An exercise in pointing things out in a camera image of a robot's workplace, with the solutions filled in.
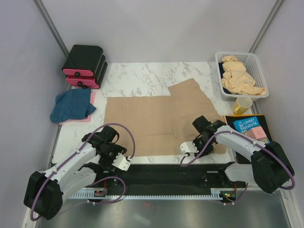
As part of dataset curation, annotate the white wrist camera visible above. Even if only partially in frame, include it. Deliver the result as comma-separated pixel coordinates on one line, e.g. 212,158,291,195
179,141,199,156
112,153,131,171

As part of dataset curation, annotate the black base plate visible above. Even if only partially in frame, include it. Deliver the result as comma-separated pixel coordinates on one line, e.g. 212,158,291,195
90,164,246,196

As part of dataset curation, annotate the yellow mug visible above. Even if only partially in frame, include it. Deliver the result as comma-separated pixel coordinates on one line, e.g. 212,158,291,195
233,97,253,115

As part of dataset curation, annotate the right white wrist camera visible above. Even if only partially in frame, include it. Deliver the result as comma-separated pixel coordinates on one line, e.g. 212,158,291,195
179,141,199,156

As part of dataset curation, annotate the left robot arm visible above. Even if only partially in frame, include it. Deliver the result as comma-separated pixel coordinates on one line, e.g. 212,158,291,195
24,123,133,221

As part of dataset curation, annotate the pink cube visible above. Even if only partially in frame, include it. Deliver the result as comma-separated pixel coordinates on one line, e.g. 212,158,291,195
246,126,267,140

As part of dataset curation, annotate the white plastic basket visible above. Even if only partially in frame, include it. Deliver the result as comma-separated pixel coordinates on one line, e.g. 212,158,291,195
215,51,269,101

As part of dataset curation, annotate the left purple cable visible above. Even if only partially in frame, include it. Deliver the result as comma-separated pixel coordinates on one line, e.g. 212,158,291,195
29,123,136,222

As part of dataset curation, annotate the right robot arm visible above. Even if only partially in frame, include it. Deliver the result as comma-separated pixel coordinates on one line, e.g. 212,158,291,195
192,116,295,194

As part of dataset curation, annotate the light yellow t shirt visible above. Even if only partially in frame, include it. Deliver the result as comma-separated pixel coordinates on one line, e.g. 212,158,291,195
221,55,266,95

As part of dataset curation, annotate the blue storey treehouse book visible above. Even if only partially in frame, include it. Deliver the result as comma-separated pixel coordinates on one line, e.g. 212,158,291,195
233,116,270,143

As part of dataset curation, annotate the white cable duct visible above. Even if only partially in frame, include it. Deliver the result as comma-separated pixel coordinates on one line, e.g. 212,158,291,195
68,189,223,200

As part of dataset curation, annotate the lower black pink drawer box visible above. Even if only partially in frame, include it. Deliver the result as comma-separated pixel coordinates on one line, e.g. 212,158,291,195
63,55,108,89

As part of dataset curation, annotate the upper black pink drawer box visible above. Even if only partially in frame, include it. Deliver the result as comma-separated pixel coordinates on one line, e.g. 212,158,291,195
62,45,104,77

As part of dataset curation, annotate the black pink drawer box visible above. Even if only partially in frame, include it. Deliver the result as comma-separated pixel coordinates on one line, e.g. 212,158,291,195
62,45,104,77
63,55,108,89

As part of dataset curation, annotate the blue t shirt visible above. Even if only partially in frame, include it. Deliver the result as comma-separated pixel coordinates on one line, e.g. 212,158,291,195
50,88,96,123

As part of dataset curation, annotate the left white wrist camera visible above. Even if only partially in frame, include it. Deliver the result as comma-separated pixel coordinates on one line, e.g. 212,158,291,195
112,153,131,171

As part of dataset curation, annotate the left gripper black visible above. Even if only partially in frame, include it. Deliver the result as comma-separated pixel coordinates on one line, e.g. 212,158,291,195
98,142,127,172

